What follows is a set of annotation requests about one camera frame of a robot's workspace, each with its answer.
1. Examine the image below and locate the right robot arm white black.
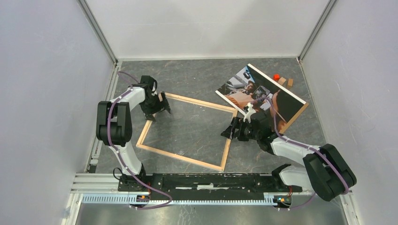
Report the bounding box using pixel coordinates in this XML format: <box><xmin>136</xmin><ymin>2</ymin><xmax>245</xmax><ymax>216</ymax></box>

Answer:
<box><xmin>221</xmin><ymin>112</ymin><xmax>357</xmax><ymax>202</ymax></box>

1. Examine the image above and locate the light wooden picture frame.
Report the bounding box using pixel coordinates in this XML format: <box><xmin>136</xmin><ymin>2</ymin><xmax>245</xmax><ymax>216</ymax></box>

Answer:
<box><xmin>136</xmin><ymin>93</ymin><xmax>238</xmax><ymax>172</ymax></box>

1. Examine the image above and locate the red cube block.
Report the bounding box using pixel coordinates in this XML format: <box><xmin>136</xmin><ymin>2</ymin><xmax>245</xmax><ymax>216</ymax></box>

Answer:
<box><xmin>273</xmin><ymin>74</ymin><xmax>281</xmax><ymax>81</ymax></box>

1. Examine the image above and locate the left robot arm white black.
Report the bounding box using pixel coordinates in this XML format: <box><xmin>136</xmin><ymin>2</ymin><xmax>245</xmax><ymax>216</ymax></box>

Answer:
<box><xmin>96</xmin><ymin>75</ymin><xmax>171</xmax><ymax>191</ymax></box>

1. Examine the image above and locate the brown cardboard backing board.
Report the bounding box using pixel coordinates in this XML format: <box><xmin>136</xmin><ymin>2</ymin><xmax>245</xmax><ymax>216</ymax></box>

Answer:
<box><xmin>280</xmin><ymin>103</ymin><xmax>309</xmax><ymax>133</ymax></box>

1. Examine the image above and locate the rectangular wooden block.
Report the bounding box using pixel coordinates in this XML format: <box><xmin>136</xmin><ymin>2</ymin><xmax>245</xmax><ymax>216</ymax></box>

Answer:
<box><xmin>286</xmin><ymin>78</ymin><xmax>294</xmax><ymax>89</ymax></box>

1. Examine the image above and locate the small wooden cube block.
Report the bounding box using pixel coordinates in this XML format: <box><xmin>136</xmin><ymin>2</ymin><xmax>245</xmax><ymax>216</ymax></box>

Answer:
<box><xmin>278</xmin><ymin>77</ymin><xmax>287</xmax><ymax>86</ymax></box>

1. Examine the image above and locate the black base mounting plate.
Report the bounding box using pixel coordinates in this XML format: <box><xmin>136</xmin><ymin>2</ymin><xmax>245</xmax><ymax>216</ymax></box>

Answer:
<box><xmin>118</xmin><ymin>173</ymin><xmax>303</xmax><ymax>201</ymax></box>

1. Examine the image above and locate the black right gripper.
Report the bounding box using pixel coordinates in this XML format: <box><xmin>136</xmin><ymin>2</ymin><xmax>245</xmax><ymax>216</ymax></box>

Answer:
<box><xmin>220</xmin><ymin>117</ymin><xmax>260</xmax><ymax>142</ymax></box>

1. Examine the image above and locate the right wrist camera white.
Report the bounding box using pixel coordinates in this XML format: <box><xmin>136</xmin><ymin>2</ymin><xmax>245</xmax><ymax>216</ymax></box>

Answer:
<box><xmin>244</xmin><ymin>102</ymin><xmax>256</xmax><ymax>123</ymax></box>

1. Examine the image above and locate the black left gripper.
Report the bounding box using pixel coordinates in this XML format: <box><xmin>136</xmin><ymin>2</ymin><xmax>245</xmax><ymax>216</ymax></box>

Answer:
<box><xmin>140</xmin><ymin>92</ymin><xmax>171</xmax><ymax>122</ymax></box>

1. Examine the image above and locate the printed photo with white border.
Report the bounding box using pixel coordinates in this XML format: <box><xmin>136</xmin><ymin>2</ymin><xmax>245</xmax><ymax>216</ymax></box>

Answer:
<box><xmin>215</xmin><ymin>64</ymin><xmax>307</xmax><ymax>133</ymax></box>

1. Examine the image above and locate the aluminium rail with comb strip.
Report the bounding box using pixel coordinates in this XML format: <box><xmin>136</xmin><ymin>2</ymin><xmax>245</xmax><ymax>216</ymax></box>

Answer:
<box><xmin>71</xmin><ymin>173</ymin><xmax>349</xmax><ymax>210</ymax></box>

